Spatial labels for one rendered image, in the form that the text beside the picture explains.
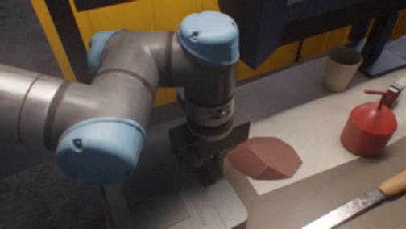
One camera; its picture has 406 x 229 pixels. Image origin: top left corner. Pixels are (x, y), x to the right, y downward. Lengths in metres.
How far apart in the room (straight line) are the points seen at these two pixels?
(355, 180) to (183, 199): 0.35
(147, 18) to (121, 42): 1.00
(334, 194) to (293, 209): 0.09
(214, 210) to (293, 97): 0.42
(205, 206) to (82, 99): 0.29
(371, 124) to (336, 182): 0.13
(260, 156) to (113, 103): 0.39
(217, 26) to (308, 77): 0.56
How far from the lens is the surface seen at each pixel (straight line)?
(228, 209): 0.53
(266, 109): 0.78
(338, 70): 0.83
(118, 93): 0.33
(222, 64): 0.38
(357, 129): 0.70
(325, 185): 0.67
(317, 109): 0.81
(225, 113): 0.45
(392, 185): 0.68
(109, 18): 1.36
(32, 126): 0.33
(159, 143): 0.61
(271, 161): 0.64
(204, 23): 0.39
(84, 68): 0.69
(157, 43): 0.40
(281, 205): 0.62
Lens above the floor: 1.48
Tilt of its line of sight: 45 degrees down
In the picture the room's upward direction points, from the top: 2 degrees counter-clockwise
